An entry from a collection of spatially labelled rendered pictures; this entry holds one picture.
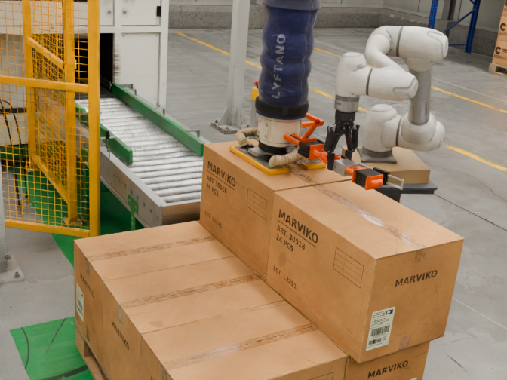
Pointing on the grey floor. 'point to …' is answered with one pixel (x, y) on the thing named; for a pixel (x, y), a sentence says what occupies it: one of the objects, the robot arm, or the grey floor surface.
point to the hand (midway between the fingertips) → (339, 161)
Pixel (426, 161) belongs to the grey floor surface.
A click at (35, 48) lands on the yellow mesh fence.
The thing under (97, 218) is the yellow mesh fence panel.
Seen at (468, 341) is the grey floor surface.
